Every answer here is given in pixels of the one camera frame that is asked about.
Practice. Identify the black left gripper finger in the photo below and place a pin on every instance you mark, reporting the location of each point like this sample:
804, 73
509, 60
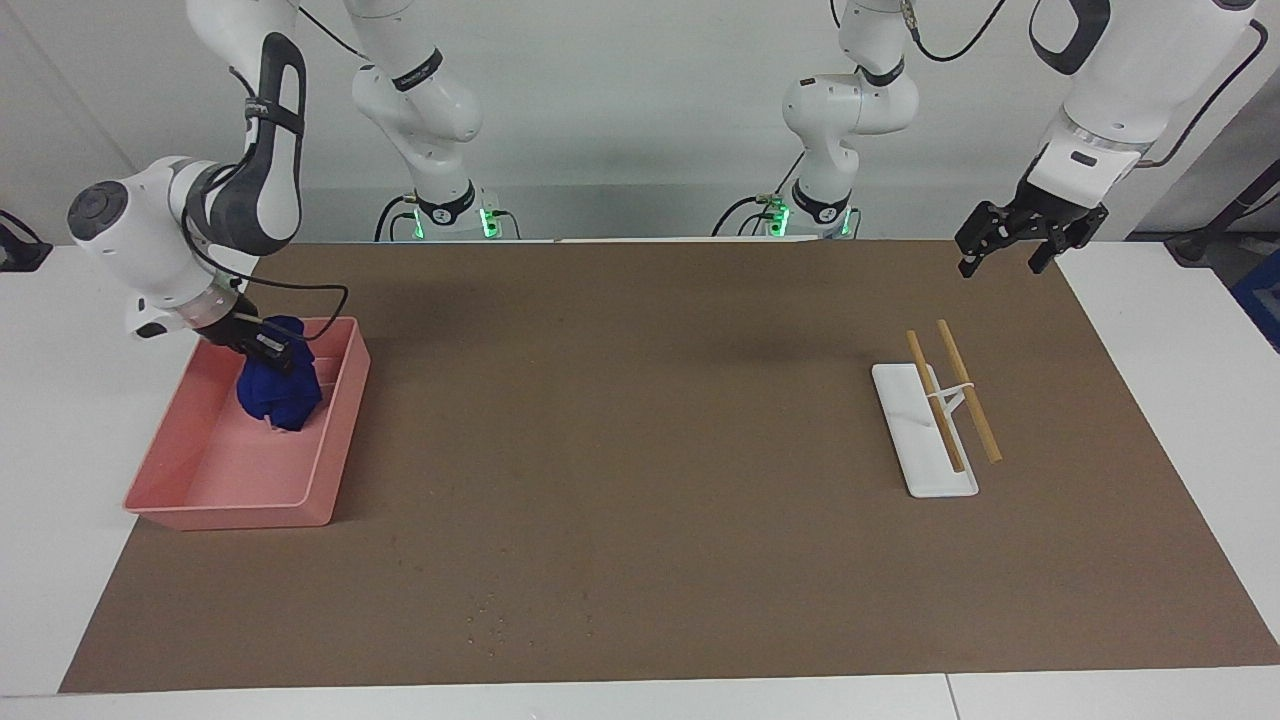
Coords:
982, 235
1052, 250

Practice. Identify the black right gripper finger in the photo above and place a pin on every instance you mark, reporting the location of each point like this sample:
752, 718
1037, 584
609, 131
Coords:
272, 350

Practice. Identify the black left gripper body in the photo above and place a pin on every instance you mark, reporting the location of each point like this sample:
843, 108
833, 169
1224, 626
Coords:
1060, 212

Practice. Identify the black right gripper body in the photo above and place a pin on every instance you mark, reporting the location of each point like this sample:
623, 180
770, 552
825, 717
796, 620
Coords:
232, 330

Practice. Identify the blue towel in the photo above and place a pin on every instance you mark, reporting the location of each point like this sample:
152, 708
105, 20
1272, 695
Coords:
280, 390

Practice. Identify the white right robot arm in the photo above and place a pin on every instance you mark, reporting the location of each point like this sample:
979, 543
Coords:
150, 230

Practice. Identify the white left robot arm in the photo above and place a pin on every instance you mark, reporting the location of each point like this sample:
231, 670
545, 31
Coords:
1130, 80

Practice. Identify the white towel rack base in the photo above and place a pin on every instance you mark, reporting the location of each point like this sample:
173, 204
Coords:
920, 450

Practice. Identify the spilled water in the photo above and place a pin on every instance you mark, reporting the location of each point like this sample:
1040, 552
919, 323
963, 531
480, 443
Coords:
490, 620

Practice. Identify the pink plastic bin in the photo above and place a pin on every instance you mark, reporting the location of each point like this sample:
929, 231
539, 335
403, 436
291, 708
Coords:
230, 470

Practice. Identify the black tripod stand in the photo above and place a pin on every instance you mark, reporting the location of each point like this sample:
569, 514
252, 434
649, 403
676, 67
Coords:
1220, 215

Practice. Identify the wooden rack rod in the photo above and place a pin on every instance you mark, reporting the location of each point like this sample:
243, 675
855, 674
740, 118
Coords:
940, 415
975, 400

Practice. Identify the blue crate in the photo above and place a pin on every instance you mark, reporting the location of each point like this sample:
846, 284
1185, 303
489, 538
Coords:
1262, 300

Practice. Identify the brown table mat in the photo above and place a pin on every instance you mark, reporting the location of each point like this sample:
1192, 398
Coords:
700, 500

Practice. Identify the white wall outlet box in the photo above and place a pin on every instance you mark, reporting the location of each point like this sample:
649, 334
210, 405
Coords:
120, 225

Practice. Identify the black clamp mount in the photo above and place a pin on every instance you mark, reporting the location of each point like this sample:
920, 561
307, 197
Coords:
18, 250

